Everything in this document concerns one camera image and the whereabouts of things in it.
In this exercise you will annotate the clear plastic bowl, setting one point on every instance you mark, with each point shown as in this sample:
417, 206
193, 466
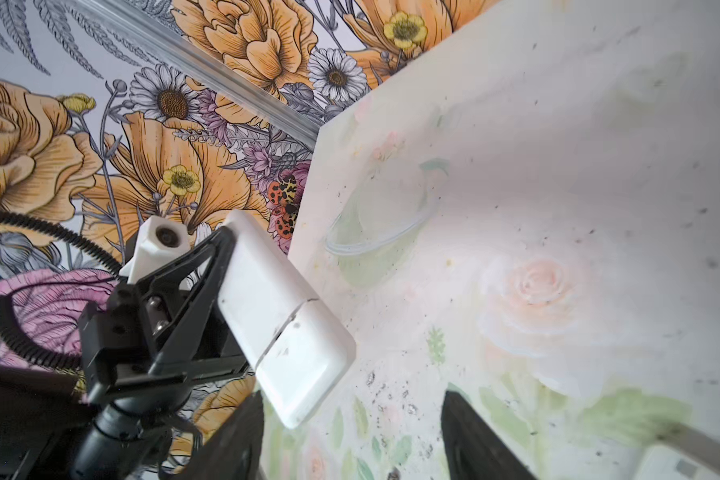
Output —
380, 222

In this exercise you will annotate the black yellow screwdriver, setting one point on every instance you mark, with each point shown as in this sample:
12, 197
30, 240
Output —
692, 443

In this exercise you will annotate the aluminium corner post left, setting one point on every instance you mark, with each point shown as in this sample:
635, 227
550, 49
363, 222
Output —
157, 39

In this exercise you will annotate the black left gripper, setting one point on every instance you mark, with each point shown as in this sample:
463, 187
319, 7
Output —
165, 333

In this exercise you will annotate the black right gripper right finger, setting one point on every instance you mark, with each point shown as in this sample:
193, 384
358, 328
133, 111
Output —
473, 450

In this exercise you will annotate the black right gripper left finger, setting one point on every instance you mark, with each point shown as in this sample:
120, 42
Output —
235, 449

